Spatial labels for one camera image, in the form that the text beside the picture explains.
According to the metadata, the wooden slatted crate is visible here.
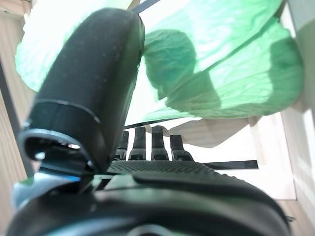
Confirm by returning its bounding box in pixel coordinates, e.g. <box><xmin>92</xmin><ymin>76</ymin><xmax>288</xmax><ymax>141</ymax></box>
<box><xmin>0</xmin><ymin>0</ymin><xmax>315</xmax><ymax>236</ymax></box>

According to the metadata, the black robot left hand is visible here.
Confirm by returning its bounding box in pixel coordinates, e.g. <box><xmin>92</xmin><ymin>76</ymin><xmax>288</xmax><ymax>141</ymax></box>
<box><xmin>4</xmin><ymin>7</ymin><xmax>291</xmax><ymax>236</ymax></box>

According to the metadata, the green napa cabbage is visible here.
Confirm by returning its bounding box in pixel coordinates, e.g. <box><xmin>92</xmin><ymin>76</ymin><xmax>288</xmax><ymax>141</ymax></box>
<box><xmin>14</xmin><ymin>0</ymin><xmax>286</xmax><ymax>91</ymax></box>
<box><xmin>144</xmin><ymin>22</ymin><xmax>304</xmax><ymax>121</ymax></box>

